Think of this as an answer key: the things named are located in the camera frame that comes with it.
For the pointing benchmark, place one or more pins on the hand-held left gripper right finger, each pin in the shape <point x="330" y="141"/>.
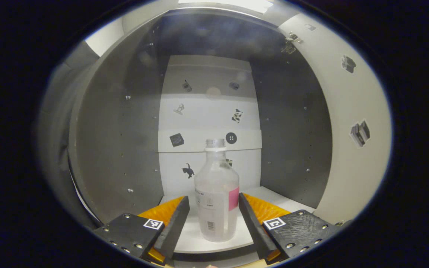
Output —
<point x="253" y="230"/>

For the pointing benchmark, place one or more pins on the metal door hinge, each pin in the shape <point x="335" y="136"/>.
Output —
<point x="290" y="42"/>

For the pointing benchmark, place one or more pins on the clear plastic bottle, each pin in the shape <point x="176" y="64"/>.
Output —
<point x="216" y="186"/>

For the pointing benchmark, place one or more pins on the black backdrop cloth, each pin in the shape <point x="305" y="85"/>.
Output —
<point x="56" y="130"/>

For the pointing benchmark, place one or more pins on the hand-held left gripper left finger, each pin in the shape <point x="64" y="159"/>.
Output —
<point x="173" y="230"/>

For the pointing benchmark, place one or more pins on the grey cabinet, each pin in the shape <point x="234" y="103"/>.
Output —
<point x="125" y="141"/>

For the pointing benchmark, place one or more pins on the ceiling light panel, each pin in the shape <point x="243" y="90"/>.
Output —
<point x="229" y="3"/>

